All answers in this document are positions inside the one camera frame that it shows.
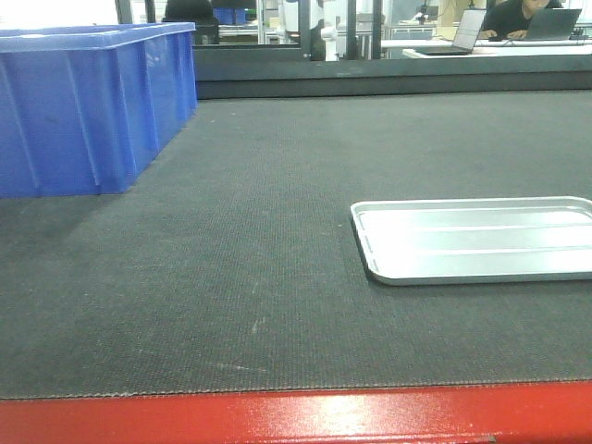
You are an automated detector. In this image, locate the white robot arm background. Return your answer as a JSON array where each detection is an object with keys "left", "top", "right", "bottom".
[{"left": 277, "top": 1, "right": 347, "bottom": 61}]

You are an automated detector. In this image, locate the black conveyor belt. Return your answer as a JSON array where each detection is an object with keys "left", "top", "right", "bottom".
[{"left": 1, "top": 91, "right": 591, "bottom": 399}]

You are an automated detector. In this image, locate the blue crate on conveyor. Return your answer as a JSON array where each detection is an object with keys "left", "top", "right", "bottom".
[{"left": 1, "top": 22, "right": 198, "bottom": 198}]

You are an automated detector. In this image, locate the silver metal tray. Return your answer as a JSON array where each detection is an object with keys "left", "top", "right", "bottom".
[{"left": 351, "top": 196, "right": 591, "bottom": 286}]

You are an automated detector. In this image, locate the open laptop left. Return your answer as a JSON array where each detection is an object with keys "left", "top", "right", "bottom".
[{"left": 416, "top": 8, "right": 487, "bottom": 56}]

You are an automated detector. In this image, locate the seated person in black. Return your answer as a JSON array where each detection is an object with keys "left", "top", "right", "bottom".
[{"left": 480, "top": 0, "right": 563, "bottom": 41}]

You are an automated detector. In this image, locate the grey laptop right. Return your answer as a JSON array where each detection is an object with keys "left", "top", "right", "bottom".
[{"left": 524, "top": 8, "right": 581, "bottom": 41}]

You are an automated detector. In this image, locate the red conveyor frame edge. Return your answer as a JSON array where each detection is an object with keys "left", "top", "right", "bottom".
[{"left": 1, "top": 381, "right": 591, "bottom": 443}]

